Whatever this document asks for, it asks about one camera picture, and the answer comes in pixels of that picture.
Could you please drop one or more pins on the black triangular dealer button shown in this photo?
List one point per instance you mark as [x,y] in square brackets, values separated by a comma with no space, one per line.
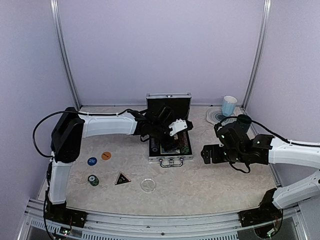
[122,179]

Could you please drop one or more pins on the left poker chip row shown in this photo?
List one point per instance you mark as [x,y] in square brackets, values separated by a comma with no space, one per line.
[154,145]

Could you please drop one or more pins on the dark green mug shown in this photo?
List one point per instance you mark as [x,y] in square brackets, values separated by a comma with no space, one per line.
[244,121]

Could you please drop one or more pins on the white swirl plate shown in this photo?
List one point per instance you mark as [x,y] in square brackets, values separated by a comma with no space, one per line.
[214,115]

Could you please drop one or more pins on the aluminium poker case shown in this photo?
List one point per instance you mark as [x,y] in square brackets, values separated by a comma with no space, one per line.
[173,109]

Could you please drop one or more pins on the right aluminium frame post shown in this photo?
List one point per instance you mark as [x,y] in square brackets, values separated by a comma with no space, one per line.
[258,53]

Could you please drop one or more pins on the front aluminium rail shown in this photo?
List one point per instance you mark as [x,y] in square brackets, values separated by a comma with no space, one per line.
[109,226]

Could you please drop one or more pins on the clear round plastic lid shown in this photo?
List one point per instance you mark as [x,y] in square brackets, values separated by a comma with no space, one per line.
[148,185]

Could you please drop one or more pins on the light blue ribbed cup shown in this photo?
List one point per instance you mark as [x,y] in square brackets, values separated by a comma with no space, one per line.
[228,105]

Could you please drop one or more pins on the poker chip row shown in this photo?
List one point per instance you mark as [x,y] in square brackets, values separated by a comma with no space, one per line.
[183,139]
[154,145]

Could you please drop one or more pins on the blue small blind button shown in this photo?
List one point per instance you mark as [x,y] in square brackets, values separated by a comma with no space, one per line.
[92,161]

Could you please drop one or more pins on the green chip stack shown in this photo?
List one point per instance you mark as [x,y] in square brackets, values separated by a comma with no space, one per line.
[93,180]

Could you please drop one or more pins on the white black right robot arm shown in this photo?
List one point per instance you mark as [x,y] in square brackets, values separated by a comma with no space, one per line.
[275,200]

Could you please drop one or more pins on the right poker chip row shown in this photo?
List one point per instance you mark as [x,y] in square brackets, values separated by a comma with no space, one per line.
[183,139]

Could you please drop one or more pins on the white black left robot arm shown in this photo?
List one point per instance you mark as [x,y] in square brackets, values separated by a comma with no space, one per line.
[66,139]

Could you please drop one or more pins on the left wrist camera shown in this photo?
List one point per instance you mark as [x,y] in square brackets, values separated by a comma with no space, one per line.
[180,125]

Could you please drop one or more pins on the orange round button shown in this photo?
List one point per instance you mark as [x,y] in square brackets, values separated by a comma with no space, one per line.
[106,155]

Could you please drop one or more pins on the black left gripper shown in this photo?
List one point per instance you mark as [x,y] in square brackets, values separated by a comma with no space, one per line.
[168,145]

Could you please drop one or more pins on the green chip group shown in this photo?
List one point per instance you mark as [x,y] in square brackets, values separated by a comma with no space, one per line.
[185,150]

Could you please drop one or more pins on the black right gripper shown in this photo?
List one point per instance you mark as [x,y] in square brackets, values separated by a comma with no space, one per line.
[216,158]

